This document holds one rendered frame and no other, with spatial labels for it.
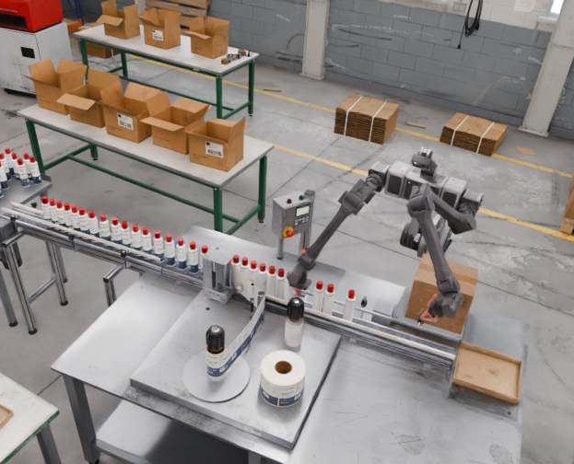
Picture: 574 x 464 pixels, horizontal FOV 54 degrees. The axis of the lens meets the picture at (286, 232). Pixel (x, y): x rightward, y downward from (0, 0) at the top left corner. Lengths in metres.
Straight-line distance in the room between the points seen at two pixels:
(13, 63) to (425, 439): 6.63
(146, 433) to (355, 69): 6.27
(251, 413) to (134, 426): 1.00
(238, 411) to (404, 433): 0.73
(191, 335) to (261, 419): 0.60
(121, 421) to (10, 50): 5.45
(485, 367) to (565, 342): 1.71
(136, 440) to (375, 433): 1.35
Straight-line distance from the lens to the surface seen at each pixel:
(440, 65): 7.95
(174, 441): 3.28
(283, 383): 2.46
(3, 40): 7.85
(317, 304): 2.91
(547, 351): 4.52
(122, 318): 3.06
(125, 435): 3.34
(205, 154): 4.38
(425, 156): 2.72
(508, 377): 3.01
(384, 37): 8.11
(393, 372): 2.84
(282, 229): 2.74
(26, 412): 2.81
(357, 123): 6.75
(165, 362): 2.75
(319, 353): 2.78
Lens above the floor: 2.93
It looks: 36 degrees down
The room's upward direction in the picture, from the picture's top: 4 degrees clockwise
